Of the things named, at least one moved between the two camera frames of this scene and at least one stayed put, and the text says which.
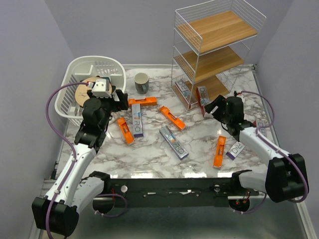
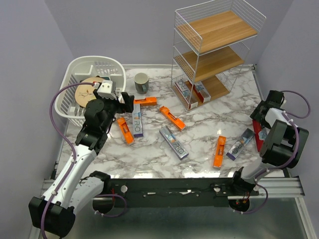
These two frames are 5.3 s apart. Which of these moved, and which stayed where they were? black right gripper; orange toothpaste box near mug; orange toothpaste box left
Moved: black right gripper
Stayed: orange toothpaste box near mug; orange toothpaste box left
